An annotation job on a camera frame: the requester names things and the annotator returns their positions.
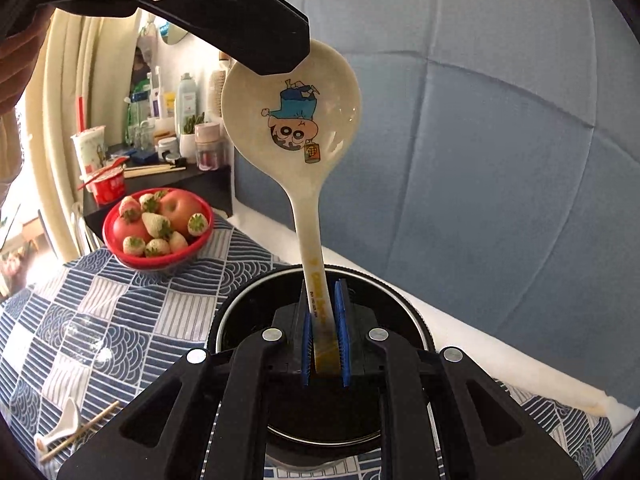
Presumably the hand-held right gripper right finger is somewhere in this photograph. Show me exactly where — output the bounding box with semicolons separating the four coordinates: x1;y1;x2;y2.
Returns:
334;277;586;480

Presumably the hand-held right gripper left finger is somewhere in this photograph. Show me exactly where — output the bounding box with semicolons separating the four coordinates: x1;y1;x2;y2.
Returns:
57;280;316;480

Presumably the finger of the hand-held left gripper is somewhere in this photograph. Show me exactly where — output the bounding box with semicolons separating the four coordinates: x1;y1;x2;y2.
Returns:
0;0;311;77

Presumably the black utensil holder cup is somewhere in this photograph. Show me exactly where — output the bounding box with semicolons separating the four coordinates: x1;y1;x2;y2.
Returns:
207;262;437;467

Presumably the cartoon print ceramic spoon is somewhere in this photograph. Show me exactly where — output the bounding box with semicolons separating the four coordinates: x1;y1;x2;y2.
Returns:
221;40;362;376

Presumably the person's left hand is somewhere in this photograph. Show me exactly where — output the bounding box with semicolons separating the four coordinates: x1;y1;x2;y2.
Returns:
0;7;53;121

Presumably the hanging wooden brush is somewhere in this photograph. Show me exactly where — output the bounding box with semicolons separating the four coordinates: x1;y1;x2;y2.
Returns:
210;55;231;111

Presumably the pale blue spray bottle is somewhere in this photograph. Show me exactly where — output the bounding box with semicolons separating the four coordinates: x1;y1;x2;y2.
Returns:
177;72;197;121

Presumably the white bottle purple label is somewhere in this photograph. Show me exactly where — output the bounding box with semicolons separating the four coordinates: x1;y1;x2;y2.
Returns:
149;66;166;118

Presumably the green plastic bottle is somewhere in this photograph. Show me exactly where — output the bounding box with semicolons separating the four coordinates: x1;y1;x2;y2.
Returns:
125;91;151;126

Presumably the white pot with succulent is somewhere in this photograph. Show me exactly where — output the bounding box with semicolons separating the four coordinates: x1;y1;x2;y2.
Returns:
179;112;206;163

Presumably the pink lid glass jar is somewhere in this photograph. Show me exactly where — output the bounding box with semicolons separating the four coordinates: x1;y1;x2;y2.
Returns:
194;122;225;171

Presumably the wooden chopstick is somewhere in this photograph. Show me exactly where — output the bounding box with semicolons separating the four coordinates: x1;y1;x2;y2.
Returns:
122;162;187;173
40;400;122;462
47;412;108;453
122;167;187;179

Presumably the red bowl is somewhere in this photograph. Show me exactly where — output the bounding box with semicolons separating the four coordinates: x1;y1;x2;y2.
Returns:
102;187;216;271

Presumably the cream curtain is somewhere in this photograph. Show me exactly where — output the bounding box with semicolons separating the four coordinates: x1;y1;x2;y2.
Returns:
22;7;146;266

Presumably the black side table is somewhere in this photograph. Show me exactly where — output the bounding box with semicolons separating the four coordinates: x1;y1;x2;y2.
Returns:
82;142;235;251

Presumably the blue patterned cloth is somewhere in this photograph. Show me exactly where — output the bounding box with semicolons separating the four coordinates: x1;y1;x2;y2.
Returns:
0;215;616;480

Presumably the red apple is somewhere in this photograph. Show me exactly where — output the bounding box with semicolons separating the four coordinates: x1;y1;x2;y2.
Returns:
159;190;205;233

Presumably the pile of white strawberries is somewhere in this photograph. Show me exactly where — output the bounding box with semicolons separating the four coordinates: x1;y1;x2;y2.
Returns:
117;189;210;258

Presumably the red yogurt tub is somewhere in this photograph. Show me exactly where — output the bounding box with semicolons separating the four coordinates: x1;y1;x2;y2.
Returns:
77;157;128;206

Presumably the red tomato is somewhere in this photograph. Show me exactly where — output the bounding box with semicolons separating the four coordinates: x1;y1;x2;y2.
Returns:
112;217;153;246

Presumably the blue padded headboard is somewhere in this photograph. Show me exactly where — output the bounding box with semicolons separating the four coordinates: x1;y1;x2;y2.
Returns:
232;0;636;396

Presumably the small white ceramic spoon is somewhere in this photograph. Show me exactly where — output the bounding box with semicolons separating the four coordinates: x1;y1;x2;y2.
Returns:
34;397;81;453

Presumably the round wall mirror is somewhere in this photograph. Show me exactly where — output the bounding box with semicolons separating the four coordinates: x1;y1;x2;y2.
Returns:
160;17;190;46

